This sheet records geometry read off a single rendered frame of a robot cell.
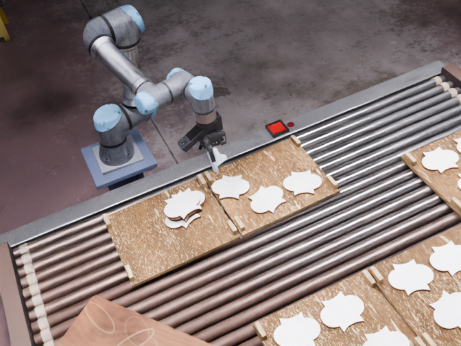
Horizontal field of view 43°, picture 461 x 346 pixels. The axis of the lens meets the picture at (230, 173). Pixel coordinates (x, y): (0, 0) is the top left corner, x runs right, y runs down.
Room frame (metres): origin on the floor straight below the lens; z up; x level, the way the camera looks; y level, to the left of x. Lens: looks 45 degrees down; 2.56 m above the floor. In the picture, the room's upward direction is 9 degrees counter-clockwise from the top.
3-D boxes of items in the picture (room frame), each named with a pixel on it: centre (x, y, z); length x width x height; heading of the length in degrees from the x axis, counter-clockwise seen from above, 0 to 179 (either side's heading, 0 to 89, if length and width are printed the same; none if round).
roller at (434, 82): (1.71, -0.08, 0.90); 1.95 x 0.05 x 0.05; 109
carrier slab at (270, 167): (1.53, -0.14, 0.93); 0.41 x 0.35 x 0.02; 110
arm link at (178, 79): (1.61, 0.12, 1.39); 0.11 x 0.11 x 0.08; 33
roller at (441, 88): (1.66, -0.10, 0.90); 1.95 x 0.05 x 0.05; 109
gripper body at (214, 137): (1.54, 0.05, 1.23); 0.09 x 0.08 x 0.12; 110
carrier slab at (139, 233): (1.38, 0.25, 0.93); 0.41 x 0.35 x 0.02; 109
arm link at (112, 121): (1.89, 0.46, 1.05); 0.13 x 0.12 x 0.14; 123
